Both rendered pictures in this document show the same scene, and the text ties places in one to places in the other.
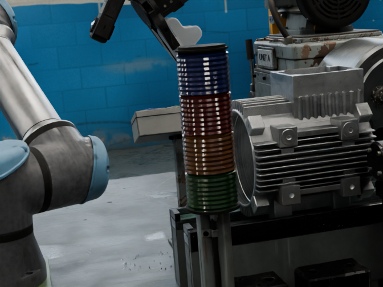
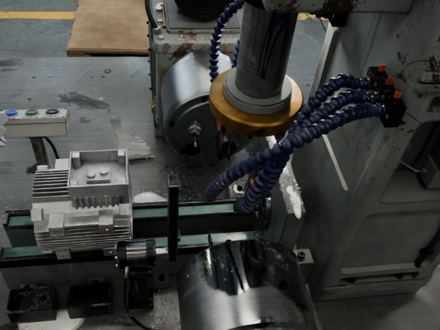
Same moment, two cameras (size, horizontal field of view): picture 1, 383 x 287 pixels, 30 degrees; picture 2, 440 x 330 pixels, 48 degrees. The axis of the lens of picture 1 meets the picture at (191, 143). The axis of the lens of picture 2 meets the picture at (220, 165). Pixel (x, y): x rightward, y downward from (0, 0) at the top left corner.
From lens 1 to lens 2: 0.95 m
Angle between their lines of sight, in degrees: 36
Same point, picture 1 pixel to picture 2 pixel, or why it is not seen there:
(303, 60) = (163, 54)
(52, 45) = not seen: outside the picture
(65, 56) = not seen: outside the picture
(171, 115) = (23, 125)
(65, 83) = not seen: outside the picture
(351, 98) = (117, 199)
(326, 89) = (97, 194)
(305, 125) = (78, 214)
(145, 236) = (27, 165)
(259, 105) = (46, 193)
